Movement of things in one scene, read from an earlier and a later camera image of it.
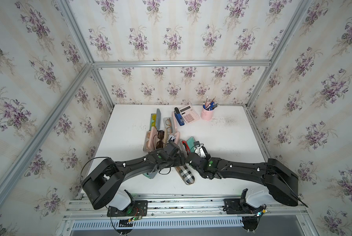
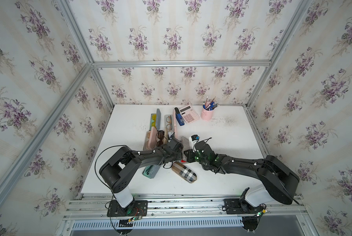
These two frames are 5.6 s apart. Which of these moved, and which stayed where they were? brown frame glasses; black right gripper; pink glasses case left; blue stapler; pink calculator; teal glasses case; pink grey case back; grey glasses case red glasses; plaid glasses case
Moved: grey glasses case red glasses; black right gripper; plaid glasses case
Stayed: pink glasses case left; brown frame glasses; blue stapler; pink calculator; teal glasses case; pink grey case back
